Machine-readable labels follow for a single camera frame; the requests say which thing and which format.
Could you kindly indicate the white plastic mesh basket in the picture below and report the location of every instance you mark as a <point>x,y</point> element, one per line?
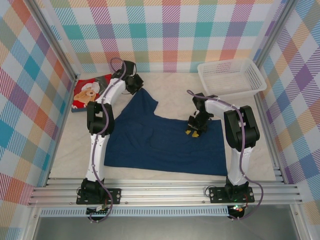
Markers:
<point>225,80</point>

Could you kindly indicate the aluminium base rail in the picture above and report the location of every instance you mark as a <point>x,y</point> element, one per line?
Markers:
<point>162,193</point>

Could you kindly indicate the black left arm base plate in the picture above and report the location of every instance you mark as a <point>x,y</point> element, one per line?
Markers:
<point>113,196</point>

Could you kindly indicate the red teddy bear print t-shirt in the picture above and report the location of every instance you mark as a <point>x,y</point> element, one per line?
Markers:
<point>83,96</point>

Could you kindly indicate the small controller board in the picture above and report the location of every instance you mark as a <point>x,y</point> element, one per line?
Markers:
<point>100,209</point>
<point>237,210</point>

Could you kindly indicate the aluminium frame post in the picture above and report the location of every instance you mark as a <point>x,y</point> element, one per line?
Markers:
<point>279,25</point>
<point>47,23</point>

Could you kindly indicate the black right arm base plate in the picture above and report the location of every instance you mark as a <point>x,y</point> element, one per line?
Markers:
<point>217,195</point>

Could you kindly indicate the grey metal sheet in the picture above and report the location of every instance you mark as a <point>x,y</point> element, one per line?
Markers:
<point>162,228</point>

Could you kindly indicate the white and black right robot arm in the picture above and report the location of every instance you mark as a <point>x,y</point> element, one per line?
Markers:
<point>217,107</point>

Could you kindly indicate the navy blue t-shirt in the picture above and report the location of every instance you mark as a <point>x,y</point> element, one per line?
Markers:
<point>162,150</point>

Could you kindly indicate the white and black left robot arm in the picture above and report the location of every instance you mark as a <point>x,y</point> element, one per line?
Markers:
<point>97,155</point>

